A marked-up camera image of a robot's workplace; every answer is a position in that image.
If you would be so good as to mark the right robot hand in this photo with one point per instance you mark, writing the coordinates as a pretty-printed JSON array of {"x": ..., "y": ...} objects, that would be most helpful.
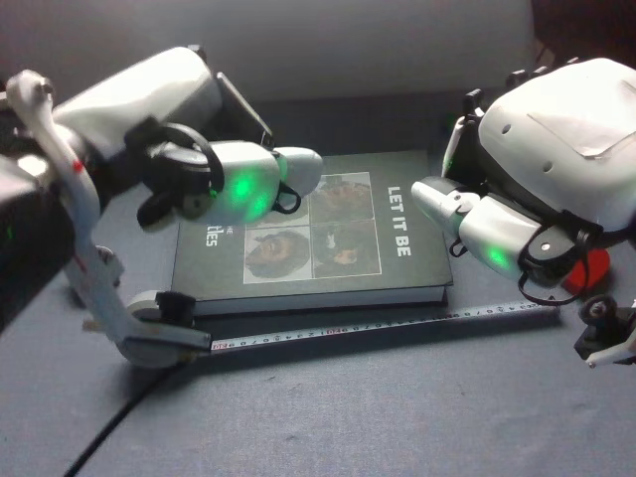
[{"x": 546, "y": 149}]

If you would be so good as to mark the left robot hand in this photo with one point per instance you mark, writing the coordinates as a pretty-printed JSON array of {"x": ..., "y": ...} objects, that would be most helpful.
[{"x": 149, "y": 94}]

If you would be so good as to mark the white grey tape measure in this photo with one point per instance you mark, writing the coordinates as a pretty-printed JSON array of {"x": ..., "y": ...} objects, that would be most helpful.
[{"x": 348, "y": 331}]

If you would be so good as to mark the black hardcover book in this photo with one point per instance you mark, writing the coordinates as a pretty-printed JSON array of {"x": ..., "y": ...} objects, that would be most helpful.
[{"x": 427, "y": 223}]

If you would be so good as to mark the red heart block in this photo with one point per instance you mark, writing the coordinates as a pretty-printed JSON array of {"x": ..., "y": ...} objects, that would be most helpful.
[{"x": 593, "y": 270}]

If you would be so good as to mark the black curtain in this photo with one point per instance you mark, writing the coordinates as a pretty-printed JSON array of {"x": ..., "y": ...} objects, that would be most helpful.
[{"x": 596, "y": 20}]

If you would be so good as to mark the grey table cloth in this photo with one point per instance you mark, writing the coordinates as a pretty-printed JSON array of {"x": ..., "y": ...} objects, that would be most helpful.
[{"x": 348, "y": 422}]

